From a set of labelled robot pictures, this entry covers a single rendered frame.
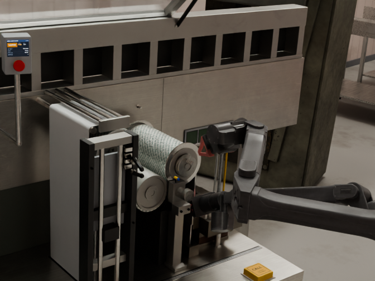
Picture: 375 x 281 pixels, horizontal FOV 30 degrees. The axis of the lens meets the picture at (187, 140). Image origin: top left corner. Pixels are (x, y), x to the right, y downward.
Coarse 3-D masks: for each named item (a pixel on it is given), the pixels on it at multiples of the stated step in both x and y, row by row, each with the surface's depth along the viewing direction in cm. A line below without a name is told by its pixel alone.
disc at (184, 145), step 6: (180, 144) 223; (186, 144) 224; (192, 144) 226; (174, 150) 222; (168, 156) 221; (198, 156) 229; (168, 162) 222; (198, 162) 230; (168, 168) 223; (198, 168) 231; (168, 174) 223; (168, 180) 224; (186, 180) 229
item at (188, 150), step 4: (132, 128) 241; (184, 148) 224; (188, 148) 225; (176, 152) 223; (180, 152) 223; (184, 152) 224; (188, 152) 226; (192, 152) 227; (176, 156) 223; (196, 156) 228; (172, 160) 222; (196, 160) 229; (172, 164) 223; (196, 164) 230; (172, 168) 223; (172, 172) 224; (172, 176) 224; (176, 176) 226; (180, 176) 227; (188, 176) 229; (184, 180) 228
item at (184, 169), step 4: (180, 156) 224; (184, 156) 223; (188, 156) 224; (192, 156) 225; (176, 160) 224; (180, 160) 223; (184, 160) 223; (192, 160) 225; (176, 164) 223; (180, 164) 223; (184, 164) 224; (188, 164) 225; (176, 168) 223; (180, 168) 223; (184, 168) 225; (188, 168) 225; (192, 168) 226; (176, 172) 224; (180, 172) 224; (184, 172) 225; (188, 172) 226; (192, 172) 227; (184, 176) 225
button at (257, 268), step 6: (258, 264) 234; (246, 270) 230; (252, 270) 230; (258, 270) 230; (264, 270) 230; (270, 270) 230; (252, 276) 228; (258, 276) 226; (264, 276) 228; (270, 276) 230
